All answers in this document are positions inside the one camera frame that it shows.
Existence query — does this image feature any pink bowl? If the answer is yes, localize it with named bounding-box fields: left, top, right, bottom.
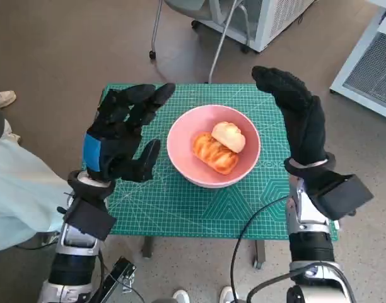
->
left=167, top=105, right=261, bottom=189

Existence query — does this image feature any person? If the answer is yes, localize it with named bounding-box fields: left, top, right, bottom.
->
left=0, top=90, right=74, bottom=253

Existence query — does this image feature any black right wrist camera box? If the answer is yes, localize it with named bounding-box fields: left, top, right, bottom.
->
left=306, top=172, right=375, bottom=220

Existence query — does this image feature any dark table leg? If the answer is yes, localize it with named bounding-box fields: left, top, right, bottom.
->
left=252, top=239, right=266, bottom=270
left=141, top=237, right=155, bottom=259

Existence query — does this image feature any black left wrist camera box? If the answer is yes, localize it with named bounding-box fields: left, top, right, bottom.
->
left=64, top=200, right=117, bottom=241

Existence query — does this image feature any thin black floor cable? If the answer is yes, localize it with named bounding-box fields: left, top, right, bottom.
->
left=16, top=238, right=60, bottom=252

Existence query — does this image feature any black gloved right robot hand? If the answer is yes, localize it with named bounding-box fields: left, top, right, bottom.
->
left=251, top=65, right=327, bottom=167

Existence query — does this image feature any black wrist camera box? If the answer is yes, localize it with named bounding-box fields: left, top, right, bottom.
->
left=306, top=172, right=375, bottom=220
left=64, top=200, right=117, bottom=241

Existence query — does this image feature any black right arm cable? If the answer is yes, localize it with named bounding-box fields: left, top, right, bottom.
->
left=230, top=195, right=290, bottom=303

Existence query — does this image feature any round toy bread bun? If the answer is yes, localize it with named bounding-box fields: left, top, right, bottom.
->
left=211, top=121, right=247, bottom=155

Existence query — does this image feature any white shoe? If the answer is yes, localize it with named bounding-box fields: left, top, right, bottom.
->
left=172, top=289, right=190, bottom=303
left=219, top=285, right=238, bottom=303

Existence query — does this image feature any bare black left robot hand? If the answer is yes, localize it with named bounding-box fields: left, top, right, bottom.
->
left=81, top=82, right=177, bottom=183

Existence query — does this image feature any grey office chair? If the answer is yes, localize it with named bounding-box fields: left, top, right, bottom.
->
left=148, top=0, right=260, bottom=85

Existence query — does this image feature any white cabinet with grille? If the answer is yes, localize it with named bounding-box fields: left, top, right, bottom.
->
left=190, top=0, right=320, bottom=54
left=329, top=6, right=386, bottom=122

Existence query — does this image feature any black flat device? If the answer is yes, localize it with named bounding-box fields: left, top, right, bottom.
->
left=98, top=256, right=137, bottom=303

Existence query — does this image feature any green cutting mat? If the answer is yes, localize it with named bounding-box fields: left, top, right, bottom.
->
left=81, top=83, right=341, bottom=241

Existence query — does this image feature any long twisted toy bread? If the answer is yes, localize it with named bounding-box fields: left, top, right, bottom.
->
left=192, top=132, right=240, bottom=175

